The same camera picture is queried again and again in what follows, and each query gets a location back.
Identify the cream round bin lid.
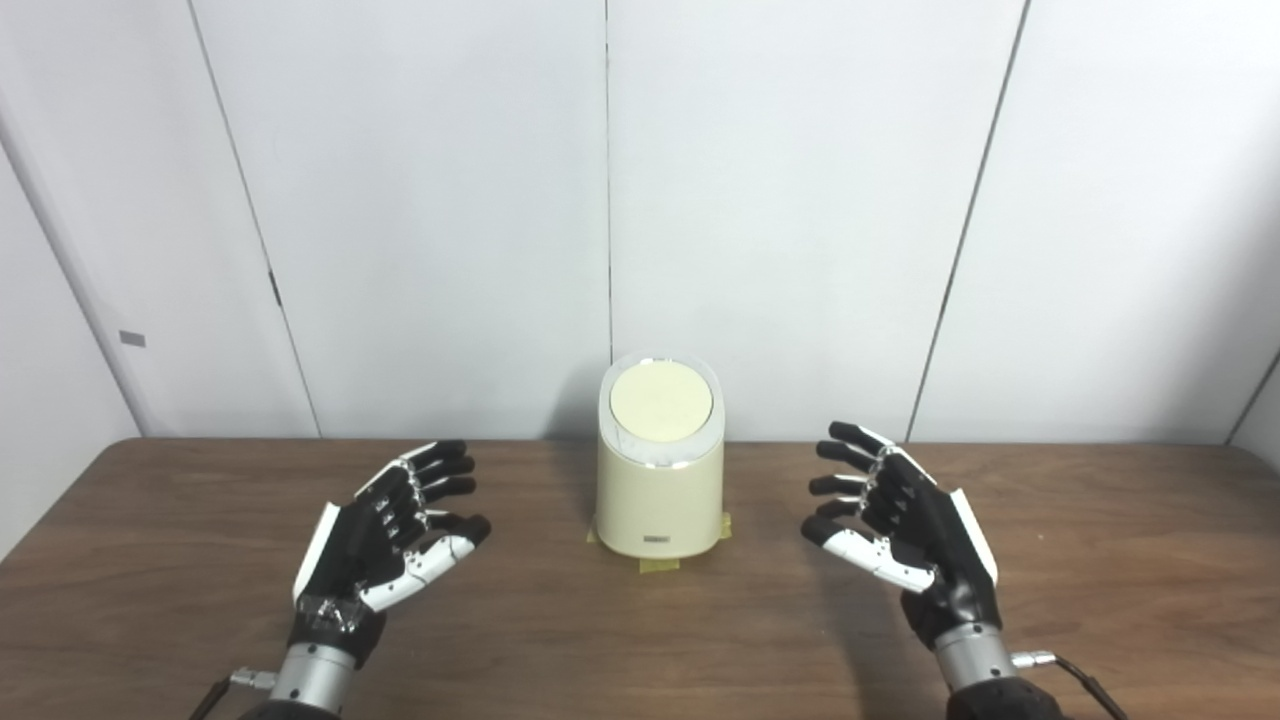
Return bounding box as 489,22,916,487
610,362,714,443

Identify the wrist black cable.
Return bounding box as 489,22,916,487
1010,650,1131,720
188,668,279,720

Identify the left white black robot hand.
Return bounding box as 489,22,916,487
290,440,493,669

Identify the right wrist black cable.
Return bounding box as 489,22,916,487
1010,650,1131,720

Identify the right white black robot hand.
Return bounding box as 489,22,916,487
800,420,1003,651

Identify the cream-colored bin body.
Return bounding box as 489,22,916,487
595,352,725,561

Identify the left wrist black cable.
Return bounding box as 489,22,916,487
188,668,279,720

